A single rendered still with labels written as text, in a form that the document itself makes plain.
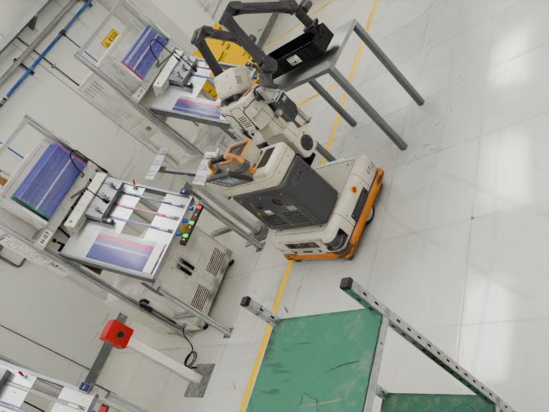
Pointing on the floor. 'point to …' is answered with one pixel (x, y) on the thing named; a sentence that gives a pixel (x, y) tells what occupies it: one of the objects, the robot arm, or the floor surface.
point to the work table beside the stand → (322, 64)
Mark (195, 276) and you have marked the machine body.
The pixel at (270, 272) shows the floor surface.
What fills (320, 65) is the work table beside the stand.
